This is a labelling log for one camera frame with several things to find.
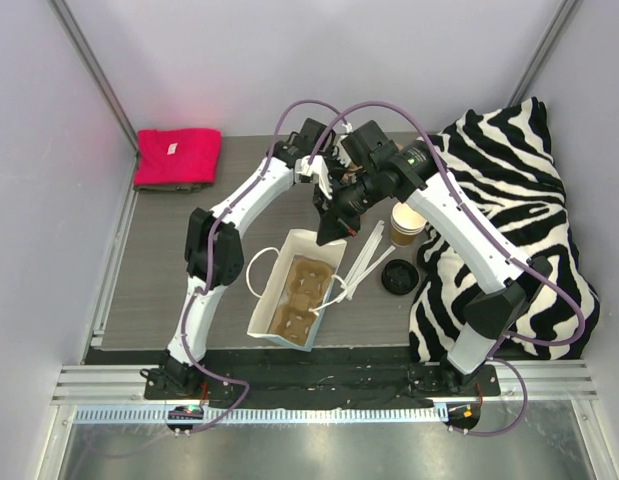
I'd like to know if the light blue paper bag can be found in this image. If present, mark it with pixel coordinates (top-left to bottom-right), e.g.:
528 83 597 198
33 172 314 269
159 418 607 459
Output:
247 229 347 352

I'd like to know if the brown cardboard cup carrier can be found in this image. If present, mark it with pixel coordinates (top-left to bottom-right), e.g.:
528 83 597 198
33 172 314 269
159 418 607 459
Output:
339 137 401 183

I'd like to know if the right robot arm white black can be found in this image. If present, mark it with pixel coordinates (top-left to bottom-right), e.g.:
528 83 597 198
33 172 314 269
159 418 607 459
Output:
303 121 552 395

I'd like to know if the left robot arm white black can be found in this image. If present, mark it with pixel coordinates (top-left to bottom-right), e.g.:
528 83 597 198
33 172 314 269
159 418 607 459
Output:
140 118 337 400

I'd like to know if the white wrapped straw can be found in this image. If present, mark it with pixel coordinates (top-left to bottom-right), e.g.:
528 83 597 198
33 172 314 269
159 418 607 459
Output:
340 246 396 300
346 227 385 289
346 219 386 281

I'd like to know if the stack of paper cups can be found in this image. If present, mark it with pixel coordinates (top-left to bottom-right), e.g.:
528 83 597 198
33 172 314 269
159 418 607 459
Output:
391 203 427 247

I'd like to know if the stack of black lids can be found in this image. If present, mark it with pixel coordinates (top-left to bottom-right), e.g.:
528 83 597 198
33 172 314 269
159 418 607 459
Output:
381 259 420 296

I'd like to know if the olive cloth under red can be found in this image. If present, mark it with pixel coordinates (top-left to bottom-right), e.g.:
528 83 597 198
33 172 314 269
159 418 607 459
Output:
133 183 211 193

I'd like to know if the red folded cloth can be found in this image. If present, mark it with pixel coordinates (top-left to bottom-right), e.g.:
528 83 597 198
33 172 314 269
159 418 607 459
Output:
134 128 222 188

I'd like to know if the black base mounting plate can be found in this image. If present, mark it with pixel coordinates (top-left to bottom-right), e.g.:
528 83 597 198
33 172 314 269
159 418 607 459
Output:
83 347 501 409

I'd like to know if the zebra pattern blanket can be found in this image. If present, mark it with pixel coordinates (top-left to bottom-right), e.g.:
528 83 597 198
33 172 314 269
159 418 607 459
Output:
409 97 601 362

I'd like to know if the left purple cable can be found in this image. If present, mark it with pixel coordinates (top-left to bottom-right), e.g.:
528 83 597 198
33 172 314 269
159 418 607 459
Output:
181 99 348 436

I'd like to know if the purple cable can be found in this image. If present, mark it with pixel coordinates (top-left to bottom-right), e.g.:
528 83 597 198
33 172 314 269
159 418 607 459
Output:
308 102 586 440
181 99 348 436

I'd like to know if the white slotted cable duct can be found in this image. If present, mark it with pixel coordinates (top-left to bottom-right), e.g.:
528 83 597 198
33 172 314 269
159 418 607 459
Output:
73 403 448 425

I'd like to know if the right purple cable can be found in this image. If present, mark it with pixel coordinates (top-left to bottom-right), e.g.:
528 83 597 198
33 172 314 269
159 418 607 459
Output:
308 102 586 440

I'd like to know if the aluminium frame rail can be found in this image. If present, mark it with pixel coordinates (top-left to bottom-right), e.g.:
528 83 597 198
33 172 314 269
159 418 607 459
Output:
51 360 598 405

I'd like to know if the right corner metal post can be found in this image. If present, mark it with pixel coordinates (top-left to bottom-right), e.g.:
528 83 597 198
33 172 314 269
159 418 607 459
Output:
507 0 583 106

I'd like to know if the corner metal post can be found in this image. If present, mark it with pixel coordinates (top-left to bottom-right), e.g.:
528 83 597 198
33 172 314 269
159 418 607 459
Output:
507 0 583 106
45 0 139 146

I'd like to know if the left corner metal post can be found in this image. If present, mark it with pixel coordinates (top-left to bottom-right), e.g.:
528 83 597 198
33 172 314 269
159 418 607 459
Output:
45 0 139 146

